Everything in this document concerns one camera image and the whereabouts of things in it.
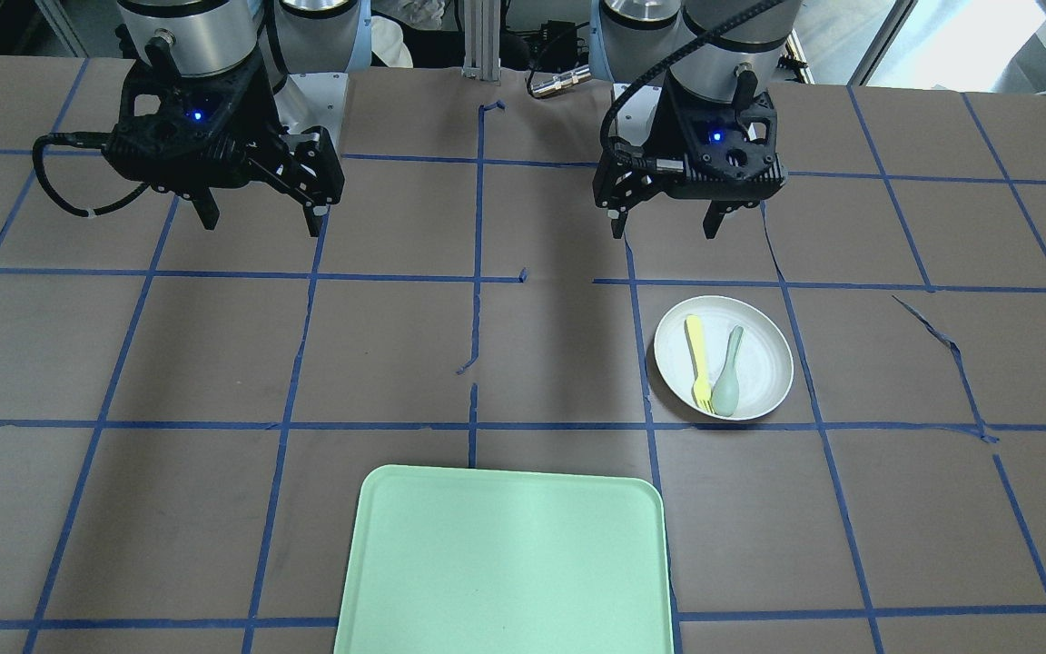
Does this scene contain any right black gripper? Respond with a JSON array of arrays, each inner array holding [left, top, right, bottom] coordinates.
[[104, 54, 345, 239]]

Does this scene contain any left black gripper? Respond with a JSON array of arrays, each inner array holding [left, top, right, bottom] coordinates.
[[592, 67, 787, 240]]

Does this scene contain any white round plate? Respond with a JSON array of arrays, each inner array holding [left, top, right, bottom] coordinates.
[[652, 295, 795, 422]]

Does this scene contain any yellow plastic fork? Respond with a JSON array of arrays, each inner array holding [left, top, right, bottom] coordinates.
[[685, 314, 714, 413]]

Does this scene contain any pale green plastic spoon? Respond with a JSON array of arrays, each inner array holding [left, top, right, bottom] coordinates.
[[711, 324, 745, 418]]

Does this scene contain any black power adapter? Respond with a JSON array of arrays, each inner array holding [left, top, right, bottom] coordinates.
[[526, 20, 588, 74]]

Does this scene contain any light green tray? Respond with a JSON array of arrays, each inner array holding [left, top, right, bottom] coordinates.
[[333, 464, 674, 653]]

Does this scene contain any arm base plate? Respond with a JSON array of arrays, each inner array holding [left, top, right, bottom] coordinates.
[[613, 85, 663, 146], [274, 72, 350, 143]]

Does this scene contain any aluminium frame post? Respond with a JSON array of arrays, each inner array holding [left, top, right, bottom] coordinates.
[[456, 0, 502, 85]]

